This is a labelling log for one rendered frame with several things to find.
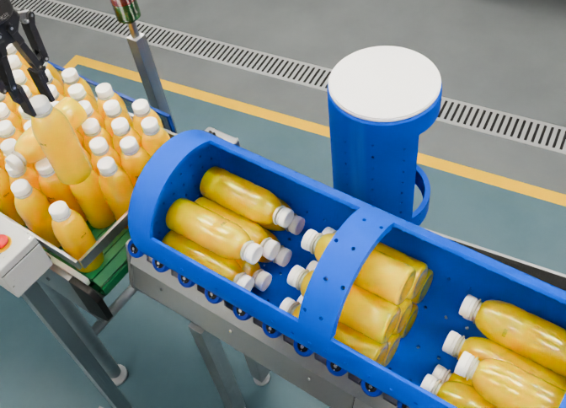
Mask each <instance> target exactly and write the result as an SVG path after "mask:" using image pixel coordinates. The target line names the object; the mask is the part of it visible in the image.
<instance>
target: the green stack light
mask: <svg viewBox="0 0 566 408"><path fill-rule="evenodd" d="M111 5H112V4H111ZM112 7H113V9H114V12H115V17H116V18H117V20H118V22H120V23H122V24H129V23H133V22H135V21H137V20H138V19H139V18H140V17H141V11H140V9H139V6H138V3H137V0H134V2H133V3H131V4H129V5H127V6H124V7H116V6H114V5H112Z"/></svg>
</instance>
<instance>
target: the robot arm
mask: <svg viewBox="0 0 566 408"><path fill-rule="evenodd" d="M19 22H20V23H21V24H22V27H23V29H24V33H25V34H26V36H27V39H28V41H29V43H30V46H31V48H32V50H33V52H34V53H33V52H32V50H31V49H30V48H29V47H28V46H27V45H26V43H25V42H24V39H23V37H22V36H21V35H20V33H19ZM11 43H12V44H13V46H14V47H15V48H16V49H17V51H18V52H19V53H20V55H21V56H22V57H23V58H24V59H25V61H26V62H27V63H28V64H29V65H30V67H29V68H28V69H27V71H28V72H29V75H30V76H31V78H32V80H33V81H34V83H35V86H36V88H37V89H38V90H39V92H40V94H43V95H45V96H46V97H47V98H48V100H49V101H50V102H54V101H55V98H54V96H53V95H52V93H51V91H50V89H49V87H48V85H47V83H48V82H49V78H48V77H47V75H46V74H45V70H46V67H45V66H43V65H44V63H45V62H48V61H49V56H48V54H47V52H46V49H45V46H44V44H43V42H42V39H41V38H40V34H39V32H38V30H37V28H36V25H35V14H34V12H31V11H29V10H27V9H25V8H21V9H20V11H18V12H17V11H15V10H14V9H13V5H12V4H11V2H10V0H0V93H1V94H6V93H9V95H10V97H11V99H12V101H13V102H15V103H17V104H19V105H20V106H21V108H22V110H23V112H24V113H25V114H27V115H30V116H32V117H35V116H37V115H36V113H35V110H34V108H33V106H32V104H31V103H30V101H29V98H28V97H27V95H26V93H25V92H24V89H23V87H22V86H21V85H18V84H16V83H15V79H14V76H13V72H12V69H11V67H10V64H9V61H8V56H7V54H8V52H7V46H8V45H9V44H11Z"/></svg>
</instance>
